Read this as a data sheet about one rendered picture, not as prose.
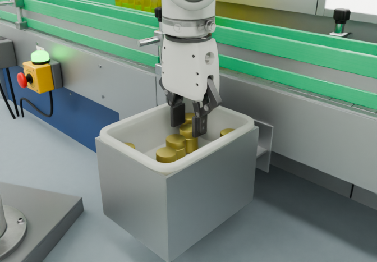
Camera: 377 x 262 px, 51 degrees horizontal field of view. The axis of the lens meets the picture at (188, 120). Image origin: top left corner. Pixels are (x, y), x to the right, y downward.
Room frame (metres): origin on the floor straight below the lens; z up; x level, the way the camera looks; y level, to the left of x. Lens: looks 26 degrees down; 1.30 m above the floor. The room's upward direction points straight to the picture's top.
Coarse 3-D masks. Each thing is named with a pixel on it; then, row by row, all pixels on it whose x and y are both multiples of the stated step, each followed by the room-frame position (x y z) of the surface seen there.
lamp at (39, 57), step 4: (36, 52) 0.98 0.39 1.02; (40, 52) 0.98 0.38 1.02; (44, 52) 0.99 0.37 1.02; (32, 56) 0.97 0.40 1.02; (36, 56) 0.97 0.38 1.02; (40, 56) 0.97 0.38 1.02; (44, 56) 0.98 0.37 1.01; (48, 56) 0.99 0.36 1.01; (32, 60) 0.97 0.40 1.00; (36, 60) 0.97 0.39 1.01; (40, 60) 0.97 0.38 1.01; (44, 60) 0.97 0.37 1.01; (48, 60) 0.98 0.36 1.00; (36, 64) 0.97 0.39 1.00; (40, 64) 0.97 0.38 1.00; (44, 64) 0.97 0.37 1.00
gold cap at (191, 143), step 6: (180, 126) 0.64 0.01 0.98; (186, 126) 0.64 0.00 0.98; (180, 132) 0.62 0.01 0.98; (186, 132) 0.61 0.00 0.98; (186, 138) 0.62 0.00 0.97; (192, 138) 0.62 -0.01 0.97; (186, 144) 0.61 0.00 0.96; (192, 144) 0.62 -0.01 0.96; (186, 150) 0.61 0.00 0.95; (192, 150) 0.61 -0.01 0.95
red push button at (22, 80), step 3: (18, 75) 0.95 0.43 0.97; (21, 75) 0.94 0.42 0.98; (24, 75) 0.94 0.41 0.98; (18, 78) 0.94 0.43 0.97; (21, 78) 0.93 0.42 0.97; (24, 78) 0.93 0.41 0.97; (27, 78) 0.95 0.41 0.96; (18, 81) 0.95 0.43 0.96; (21, 81) 0.93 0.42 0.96; (24, 81) 0.93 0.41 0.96; (27, 81) 0.95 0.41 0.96; (21, 84) 0.94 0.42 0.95; (24, 84) 0.93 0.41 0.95; (21, 87) 0.94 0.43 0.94; (24, 87) 0.94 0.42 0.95
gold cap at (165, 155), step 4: (160, 148) 0.56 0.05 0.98; (164, 148) 0.56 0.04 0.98; (168, 148) 0.56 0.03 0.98; (172, 148) 0.56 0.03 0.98; (156, 152) 0.54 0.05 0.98; (160, 152) 0.54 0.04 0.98; (164, 152) 0.54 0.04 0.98; (168, 152) 0.54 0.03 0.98; (172, 152) 0.54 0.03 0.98; (176, 152) 0.54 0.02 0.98; (156, 156) 0.54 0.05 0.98; (160, 156) 0.53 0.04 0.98; (164, 156) 0.53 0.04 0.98; (168, 156) 0.53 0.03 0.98; (172, 156) 0.53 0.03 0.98; (176, 156) 0.54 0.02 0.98; (156, 160) 0.54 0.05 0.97; (160, 160) 0.53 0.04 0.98; (164, 160) 0.53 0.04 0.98; (168, 160) 0.53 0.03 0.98; (172, 160) 0.53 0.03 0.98; (176, 160) 0.54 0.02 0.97
